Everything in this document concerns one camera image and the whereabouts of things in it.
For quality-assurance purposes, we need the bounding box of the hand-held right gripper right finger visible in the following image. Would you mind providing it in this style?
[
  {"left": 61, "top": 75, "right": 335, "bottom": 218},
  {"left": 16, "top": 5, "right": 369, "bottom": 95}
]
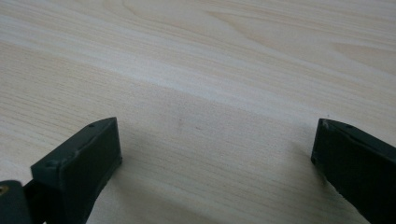
[{"left": 310, "top": 118, "right": 396, "bottom": 224}]

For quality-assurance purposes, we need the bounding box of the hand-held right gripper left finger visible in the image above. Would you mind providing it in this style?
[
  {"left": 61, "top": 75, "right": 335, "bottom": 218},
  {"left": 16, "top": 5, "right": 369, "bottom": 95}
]
[{"left": 30, "top": 117, "right": 123, "bottom": 224}]

